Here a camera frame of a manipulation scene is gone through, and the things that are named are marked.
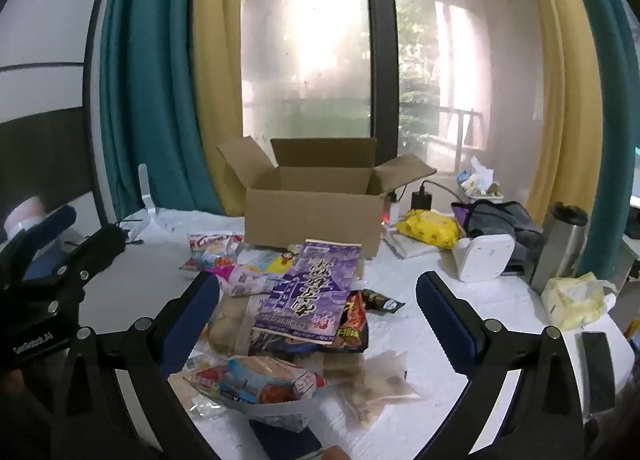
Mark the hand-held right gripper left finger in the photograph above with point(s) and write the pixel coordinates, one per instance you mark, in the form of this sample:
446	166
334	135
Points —
196	317

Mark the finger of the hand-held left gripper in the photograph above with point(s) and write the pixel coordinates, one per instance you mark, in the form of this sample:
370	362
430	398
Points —
97	250
55	224

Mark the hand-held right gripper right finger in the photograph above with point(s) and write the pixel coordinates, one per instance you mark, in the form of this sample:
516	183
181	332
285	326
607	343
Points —
445	322

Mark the blue white snack packet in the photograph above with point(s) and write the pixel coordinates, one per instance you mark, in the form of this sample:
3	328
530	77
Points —
250	380

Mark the large purple snack packet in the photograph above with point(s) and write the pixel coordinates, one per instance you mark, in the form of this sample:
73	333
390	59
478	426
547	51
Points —
305	290

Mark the cardboard box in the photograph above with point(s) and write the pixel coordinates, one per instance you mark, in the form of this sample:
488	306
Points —
310	215

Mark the pink white container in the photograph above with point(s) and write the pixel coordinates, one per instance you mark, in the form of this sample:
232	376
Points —
25	217

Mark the beige bread packet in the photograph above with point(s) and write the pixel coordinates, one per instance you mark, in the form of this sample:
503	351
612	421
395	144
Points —
230	325

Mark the white pink snack packet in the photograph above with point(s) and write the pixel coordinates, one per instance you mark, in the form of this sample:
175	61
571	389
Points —
250	282

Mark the small black snack packet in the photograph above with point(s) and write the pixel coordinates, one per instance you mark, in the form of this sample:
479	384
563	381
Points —
382	302

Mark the white phone stand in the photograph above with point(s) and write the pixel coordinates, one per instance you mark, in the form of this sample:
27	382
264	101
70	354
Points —
144	190

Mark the red white snack packet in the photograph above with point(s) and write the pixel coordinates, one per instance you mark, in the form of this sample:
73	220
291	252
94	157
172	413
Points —
210	241

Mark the white plastic device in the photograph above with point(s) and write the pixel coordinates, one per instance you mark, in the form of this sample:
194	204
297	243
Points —
485	255

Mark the white book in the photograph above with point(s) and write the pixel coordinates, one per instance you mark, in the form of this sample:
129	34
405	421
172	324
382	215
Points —
410	247

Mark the clear nut packet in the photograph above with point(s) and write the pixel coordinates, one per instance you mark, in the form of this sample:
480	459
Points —
380	390

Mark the yellow wet wipes pack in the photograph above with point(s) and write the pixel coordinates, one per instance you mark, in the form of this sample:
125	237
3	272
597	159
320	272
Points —
430	227

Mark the orange yellow snack packet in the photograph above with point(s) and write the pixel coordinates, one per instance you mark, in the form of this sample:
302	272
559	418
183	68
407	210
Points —
285	260

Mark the grey bag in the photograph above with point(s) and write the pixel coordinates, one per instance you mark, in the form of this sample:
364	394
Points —
500	220

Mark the black charger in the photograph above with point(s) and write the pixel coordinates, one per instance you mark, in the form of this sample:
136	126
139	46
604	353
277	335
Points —
422	201

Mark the white power adapter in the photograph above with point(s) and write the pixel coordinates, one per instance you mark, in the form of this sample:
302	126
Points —
391	210

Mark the pale yellow tissue pack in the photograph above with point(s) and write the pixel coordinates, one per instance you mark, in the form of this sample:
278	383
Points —
570	300

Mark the white storage basket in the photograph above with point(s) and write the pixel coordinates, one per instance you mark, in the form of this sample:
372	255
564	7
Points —
480	196

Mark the steel thermos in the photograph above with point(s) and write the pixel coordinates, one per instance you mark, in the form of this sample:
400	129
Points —
557	250

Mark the dark blue packet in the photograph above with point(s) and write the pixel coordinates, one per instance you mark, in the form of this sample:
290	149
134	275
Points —
285	442

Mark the white tissue paper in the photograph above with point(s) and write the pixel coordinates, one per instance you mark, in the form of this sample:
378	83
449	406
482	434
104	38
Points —
481	167

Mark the black phone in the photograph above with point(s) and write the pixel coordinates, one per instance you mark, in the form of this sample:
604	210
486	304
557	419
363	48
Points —
597	370

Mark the teal curtain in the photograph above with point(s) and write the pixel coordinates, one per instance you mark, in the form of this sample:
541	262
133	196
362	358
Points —
615	114
150	89

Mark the yellow curtain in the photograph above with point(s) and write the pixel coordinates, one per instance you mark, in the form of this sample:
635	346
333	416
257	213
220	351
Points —
565	89
215	64

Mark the black window frame post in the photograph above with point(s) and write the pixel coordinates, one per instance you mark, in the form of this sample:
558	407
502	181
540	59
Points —
382	64

